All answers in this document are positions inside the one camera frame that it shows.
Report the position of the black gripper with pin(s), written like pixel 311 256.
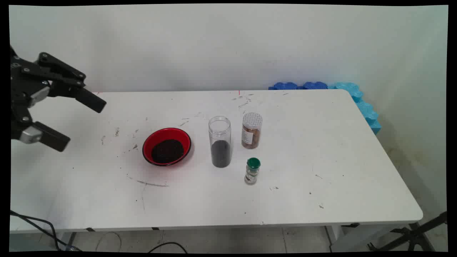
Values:
pixel 16 89

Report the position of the clear jar with black seeds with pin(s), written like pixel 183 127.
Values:
pixel 220 153

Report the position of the red bowl with black seeds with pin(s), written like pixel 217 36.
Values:
pixel 166 147

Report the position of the snack jar with white lid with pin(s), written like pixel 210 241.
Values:
pixel 251 134

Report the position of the spice bottle with green cap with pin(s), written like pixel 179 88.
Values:
pixel 252 171

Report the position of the dark blue foam piece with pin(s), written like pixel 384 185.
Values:
pixel 284 86
pixel 315 85

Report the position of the light blue foam piece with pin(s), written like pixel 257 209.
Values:
pixel 347 89
pixel 367 113

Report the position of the white table leg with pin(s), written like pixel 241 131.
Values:
pixel 334 235

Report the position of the black tripod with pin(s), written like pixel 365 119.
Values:
pixel 416 235

